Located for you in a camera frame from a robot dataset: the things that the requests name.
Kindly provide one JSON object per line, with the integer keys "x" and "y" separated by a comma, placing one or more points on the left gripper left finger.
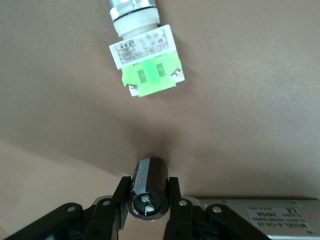
{"x": 123, "y": 197}

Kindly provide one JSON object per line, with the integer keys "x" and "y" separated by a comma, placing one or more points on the silver mesh power supply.
{"x": 275, "y": 217}

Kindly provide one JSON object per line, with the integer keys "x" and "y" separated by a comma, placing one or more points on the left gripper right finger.
{"x": 176, "y": 200}

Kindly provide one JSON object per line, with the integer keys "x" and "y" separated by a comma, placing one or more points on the black cylindrical capacitor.
{"x": 152, "y": 180}

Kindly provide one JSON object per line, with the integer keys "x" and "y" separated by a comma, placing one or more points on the green white pushbutton switch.
{"x": 145, "y": 50}

